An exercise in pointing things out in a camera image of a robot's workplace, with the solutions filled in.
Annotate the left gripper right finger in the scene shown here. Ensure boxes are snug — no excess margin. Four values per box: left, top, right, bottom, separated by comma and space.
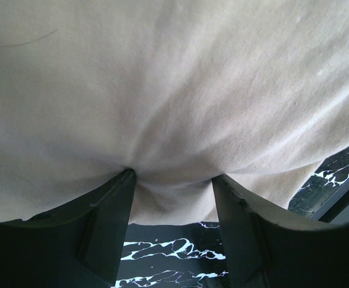
212, 175, 349, 287

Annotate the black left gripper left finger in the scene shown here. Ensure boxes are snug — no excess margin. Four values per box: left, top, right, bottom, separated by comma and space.
0, 169, 136, 287

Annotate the beige t shirt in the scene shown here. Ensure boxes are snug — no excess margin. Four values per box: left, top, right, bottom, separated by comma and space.
0, 1, 349, 225

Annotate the black marble pattern mat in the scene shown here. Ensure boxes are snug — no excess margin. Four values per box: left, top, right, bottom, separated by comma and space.
115, 148, 349, 287

